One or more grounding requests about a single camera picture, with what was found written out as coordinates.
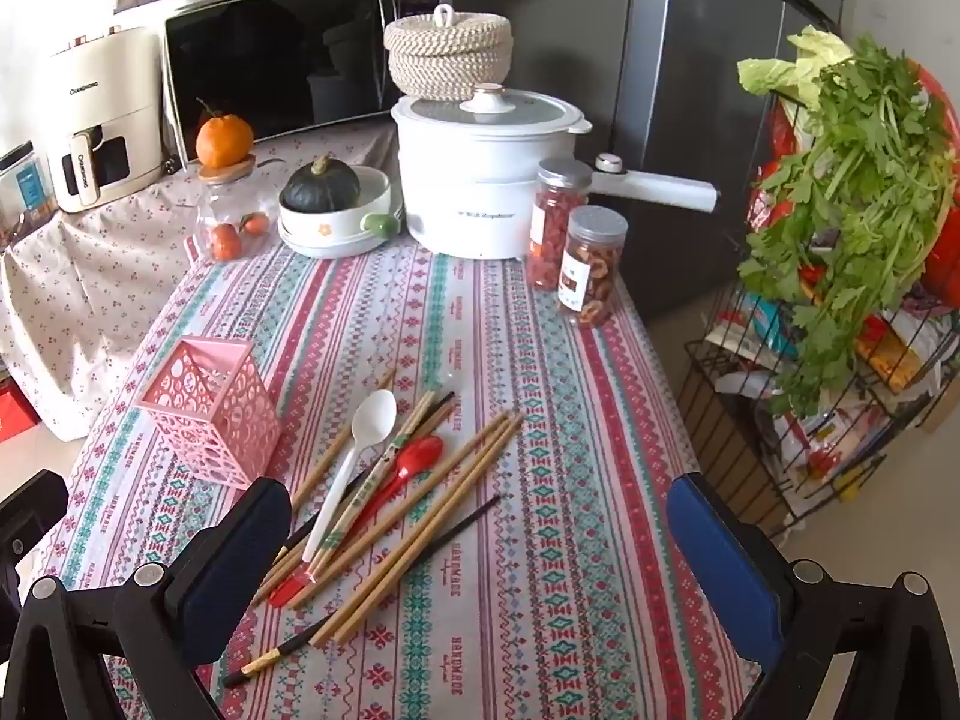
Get yellow snack packet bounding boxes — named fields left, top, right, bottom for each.
left=855, top=315, right=931, bottom=391

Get large orange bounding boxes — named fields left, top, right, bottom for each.
left=196, top=99, right=256, bottom=169

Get grey refrigerator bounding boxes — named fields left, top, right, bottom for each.
left=517, top=0, right=871, bottom=331

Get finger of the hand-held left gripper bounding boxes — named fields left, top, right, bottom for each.
left=0, top=469, right=68, bottom=620

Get pale cabbage leaf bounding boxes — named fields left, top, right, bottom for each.
left=737, top=25, right=856, bottom=115

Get glass jar with wooden lid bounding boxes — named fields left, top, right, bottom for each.
left=195, top=156, right=275, bottom=265

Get red plastic bag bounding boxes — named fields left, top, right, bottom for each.
left=757, top=60, right=960, bottom=305

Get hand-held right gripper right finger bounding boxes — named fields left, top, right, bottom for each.
left=666, top=472, right=960, bottom=720

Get black wire rack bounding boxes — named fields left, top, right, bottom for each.
left=684, top=86, right=960, bottom=537

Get red plastic spoon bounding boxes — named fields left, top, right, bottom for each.
left=268, top=435, right=445, bottom=608

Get white plastic spoon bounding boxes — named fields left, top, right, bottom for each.
left=301, top=388, right=398, bottom=563

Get dark green kabocha squash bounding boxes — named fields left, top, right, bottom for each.
left=288, top=155, right=364, bottom=214

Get white plastic bag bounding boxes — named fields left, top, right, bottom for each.
left=772, top=405, right=901, bottom=496

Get clear container with blue label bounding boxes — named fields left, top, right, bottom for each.
left=0, top=141, right=55, bottom=237

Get white electric cooking pot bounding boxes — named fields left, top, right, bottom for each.
left=391, top=86, right=722, bottom=261

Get plastic jar of red dried fruit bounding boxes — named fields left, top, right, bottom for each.
left=528, top=157, right=593, bottom=291

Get plastic jar of dried slices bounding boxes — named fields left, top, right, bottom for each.
left=557, top=205, right=629, bottom=329

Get paper-wrapped chopsticks pair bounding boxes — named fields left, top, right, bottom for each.
left=304, top=401, right=455, bottom=567

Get white floral table cloth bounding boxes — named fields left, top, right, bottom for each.
left=0, top=120, right=406, bottom=443

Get woven rattan lidded basket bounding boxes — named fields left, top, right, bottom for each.
left=383, top=4, right=517, bottom=103

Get blue white snack packet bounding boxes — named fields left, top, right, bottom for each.
left=739, top=292, right=807, bottom=357

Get patterned red green tablecloth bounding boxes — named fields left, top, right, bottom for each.
left=37, top=236, right=762, bottom=720

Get black microwave oven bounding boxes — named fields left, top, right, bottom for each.
left=163, top=0, right=460, bottom=166

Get red box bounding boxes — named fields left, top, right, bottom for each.
left=0, top=379, right=42, bottom=443

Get pink perforated utensil holder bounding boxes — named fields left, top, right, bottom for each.
left=135, top=335, right=284, bottom=492

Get white air fryer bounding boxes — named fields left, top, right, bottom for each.
left=47, top=25, right=170, bottom=215

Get green leafy celery bunch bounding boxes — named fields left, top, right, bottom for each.
left=737, top=34, right=957, bottom=419

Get glass pot lid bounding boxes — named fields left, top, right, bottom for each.
left=393, top=85, right=591, bottom=137

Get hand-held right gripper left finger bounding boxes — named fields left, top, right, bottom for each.
left=0, top=476, right=292, bottom=720

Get white ceramic dish green handles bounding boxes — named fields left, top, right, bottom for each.
left=277, top=165, right=399, bottom=261

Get black chopstick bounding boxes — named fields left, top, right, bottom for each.
left=222, top=495, right=503, bottom=687
left=277, top=390, right=458, bottom=563

